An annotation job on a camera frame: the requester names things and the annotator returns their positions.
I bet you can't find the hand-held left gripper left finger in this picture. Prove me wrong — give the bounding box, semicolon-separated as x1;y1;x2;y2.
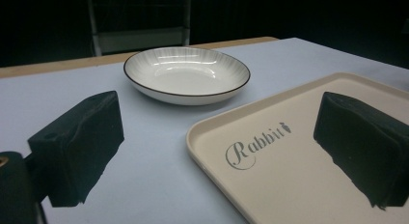
26;90;125;209

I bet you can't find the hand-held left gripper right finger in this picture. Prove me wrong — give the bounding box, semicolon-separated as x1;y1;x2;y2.
313;91;409;210

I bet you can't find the beige plastic tray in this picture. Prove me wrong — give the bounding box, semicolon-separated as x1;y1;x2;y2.
185;71;409;224

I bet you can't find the white dark-rimmed plate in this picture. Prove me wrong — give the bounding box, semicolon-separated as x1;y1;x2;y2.
123;45;252;106

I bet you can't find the grey metal chair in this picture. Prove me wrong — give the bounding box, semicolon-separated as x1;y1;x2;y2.
85;0;193;57

